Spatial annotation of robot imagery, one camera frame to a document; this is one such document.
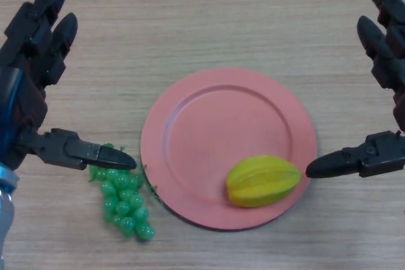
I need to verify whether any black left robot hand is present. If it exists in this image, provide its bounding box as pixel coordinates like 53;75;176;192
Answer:
0;0;137;171

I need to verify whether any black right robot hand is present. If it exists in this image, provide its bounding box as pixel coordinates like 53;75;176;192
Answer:
305;0;405;180

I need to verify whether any pink round plate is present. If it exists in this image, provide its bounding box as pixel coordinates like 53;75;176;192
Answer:
140;67;318;231

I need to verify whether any yellow starfruit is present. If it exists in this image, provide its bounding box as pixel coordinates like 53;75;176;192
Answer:
225;154;302;209

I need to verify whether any green plastic grape bunch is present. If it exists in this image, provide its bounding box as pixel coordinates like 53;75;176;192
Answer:
88;142;164;242

